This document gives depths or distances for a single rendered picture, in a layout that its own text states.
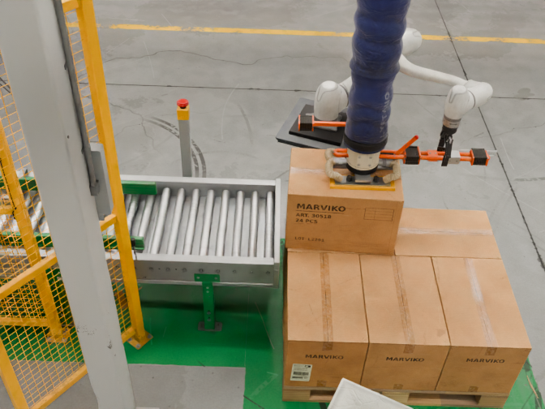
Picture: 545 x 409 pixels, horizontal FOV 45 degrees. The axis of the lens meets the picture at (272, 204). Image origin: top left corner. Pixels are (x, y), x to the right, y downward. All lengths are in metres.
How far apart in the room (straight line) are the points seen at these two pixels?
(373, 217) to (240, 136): 2.13
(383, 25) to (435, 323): 1.48
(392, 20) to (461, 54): 3.95
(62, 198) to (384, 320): 1.78
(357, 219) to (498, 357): 0.98
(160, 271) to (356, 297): 1.05
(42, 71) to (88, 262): 0.79
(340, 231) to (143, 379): 1.36
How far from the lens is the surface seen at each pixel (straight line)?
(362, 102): 3.17
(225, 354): 3.85
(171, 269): 3.57
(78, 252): 2.45
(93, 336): 2.82
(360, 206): 3.42
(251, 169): 5.01
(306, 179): 3.46
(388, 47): 3.01
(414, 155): 3.47
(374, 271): 3.58
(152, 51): 6.56
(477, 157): 3.53
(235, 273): 3.55
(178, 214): 3.84
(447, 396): 3.83
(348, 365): 3.42
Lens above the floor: 3.15
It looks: 42 degrees down
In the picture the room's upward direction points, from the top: 3 degrees clockwise
